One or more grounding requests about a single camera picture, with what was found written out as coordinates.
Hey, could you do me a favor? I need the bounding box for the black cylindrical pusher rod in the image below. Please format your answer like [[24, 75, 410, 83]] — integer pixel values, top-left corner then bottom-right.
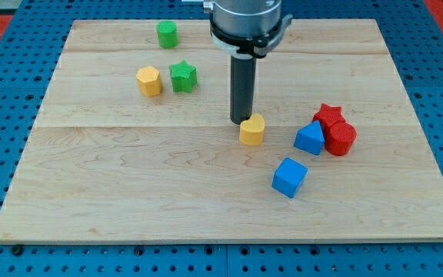
[[230, 57, 256, 125]]

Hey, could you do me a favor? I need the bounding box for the black clamp ring mount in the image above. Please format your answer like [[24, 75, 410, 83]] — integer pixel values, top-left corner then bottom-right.
[[210, 15, 293, 60]]

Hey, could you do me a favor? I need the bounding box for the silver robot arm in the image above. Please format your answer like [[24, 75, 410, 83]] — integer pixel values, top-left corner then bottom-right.
[[182, 0, 293, 125]]

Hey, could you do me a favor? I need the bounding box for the blue cube block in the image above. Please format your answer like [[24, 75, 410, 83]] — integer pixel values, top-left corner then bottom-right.
[[271, 158, 308, 199]]

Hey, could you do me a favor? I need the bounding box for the green star block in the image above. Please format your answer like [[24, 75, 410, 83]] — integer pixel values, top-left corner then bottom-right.
[[169, 60, 197, 93]]

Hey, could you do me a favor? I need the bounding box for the yellow heart block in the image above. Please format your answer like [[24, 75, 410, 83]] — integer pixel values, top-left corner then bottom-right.
[[239, 113, 265, 146]]

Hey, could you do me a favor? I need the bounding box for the green cylinder block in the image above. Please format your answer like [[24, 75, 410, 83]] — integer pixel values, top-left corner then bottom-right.
[[156, 20, 178, 48]]

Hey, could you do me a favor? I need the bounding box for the yellow hexagon block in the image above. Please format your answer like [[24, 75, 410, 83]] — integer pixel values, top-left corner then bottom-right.
[[136, 66, 162, 97]]

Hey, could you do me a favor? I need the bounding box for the blue triangle block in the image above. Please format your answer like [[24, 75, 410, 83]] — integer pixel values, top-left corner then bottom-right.
[[294, 121, 325, 155]]

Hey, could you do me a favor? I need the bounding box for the red star block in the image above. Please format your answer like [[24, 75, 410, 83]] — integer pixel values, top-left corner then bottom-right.
[[312, 103, 346, 136]]

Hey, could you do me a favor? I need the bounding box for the red cylinder block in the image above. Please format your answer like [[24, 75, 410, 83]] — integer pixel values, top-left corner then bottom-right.
[[325, 122, 357, 156]]

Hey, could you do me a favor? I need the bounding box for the light wooden board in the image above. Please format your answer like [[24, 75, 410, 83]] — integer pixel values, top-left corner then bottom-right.
[[0, 19, 443, 245]]

